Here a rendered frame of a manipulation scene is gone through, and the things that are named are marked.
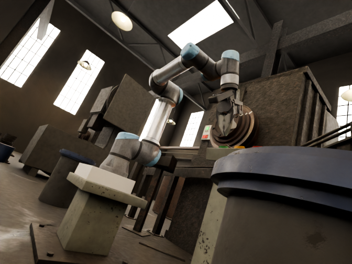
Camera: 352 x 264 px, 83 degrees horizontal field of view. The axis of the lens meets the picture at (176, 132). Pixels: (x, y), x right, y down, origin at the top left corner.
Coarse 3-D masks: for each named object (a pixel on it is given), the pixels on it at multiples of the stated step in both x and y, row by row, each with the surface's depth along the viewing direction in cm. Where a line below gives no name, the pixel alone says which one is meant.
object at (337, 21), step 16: (48, 0) 664; (32, 16) 635; (48, 16) 782; (336, 16) 460; (16, 32) 607; (272, 32) 588; (304, 32) 507; (320, 32) 472; (336, 32) 456; (0, 48) 582; (16, 48) 615; (256, 48) 616; (272, 48) 557; (288, 48) 534; (0, 64) 581; (240, 64) 646; (272, 64) 530; (176, 80) 932; (192, 80) 818
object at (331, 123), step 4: (328, 112) 207; (328, 116) 202; (332, 116) 212; (328, 120) 202; (332, 120) 209; (336, 120) 221; (328, 124) 201; (332, 124) 209; (336, 124) 218; (324, 128) 196; (328, 128) 200; (332, 128) 208; (324, 132) 195; (328, 136) 199; (332, 140) 206; (336, 140) 215; (324, 144) 193; (328, 144) 198
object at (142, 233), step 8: (160, 160) 206; (168, 160) 204; (176, 160) 196; (160, 168) 188; (168, 168) 190; (160, 176) 189; (152, 184) 184; (152, 192) 181; (144, 216) 174; (136, 224) 173; (136, 232) 167; (144, 232) 179
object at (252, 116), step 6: (246, 108) 178; (252, 114) 170; (252, 120) 167; (252, 126) 164; (210, 132) 199; (252, 132) 166; (210, 138) 195; (246, 138) 163; (240, 144) 165; (246, 144) 168
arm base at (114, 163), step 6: (108, 156) 103; (114, 156) 101; (120, 156) 102; (108, 162) 100; (114, 162) 99; (120, 162) 101; (126, 162) 103; (102, 168) 98; (108, 168) 98; (114, 168) 98; (120, 168) 100; (126, 168) 103; (120, 174) 99; (126, 174) 102
